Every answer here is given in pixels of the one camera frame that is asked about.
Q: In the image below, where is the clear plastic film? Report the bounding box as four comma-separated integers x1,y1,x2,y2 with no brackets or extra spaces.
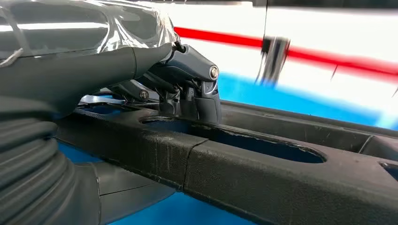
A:
0,0,180,60

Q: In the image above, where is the white vehicle body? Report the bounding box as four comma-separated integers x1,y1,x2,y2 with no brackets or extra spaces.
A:
140,0,398,129

